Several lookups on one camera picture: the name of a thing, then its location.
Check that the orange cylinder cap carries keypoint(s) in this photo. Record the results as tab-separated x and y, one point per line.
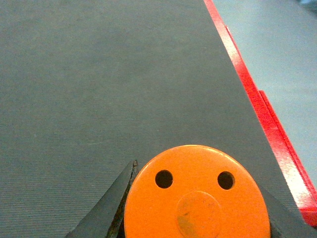
195	191

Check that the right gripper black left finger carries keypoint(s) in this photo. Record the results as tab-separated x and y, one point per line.
106	218

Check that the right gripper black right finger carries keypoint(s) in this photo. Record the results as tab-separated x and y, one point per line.
283	223

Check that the red metal table frame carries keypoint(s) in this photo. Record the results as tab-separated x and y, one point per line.
297	178

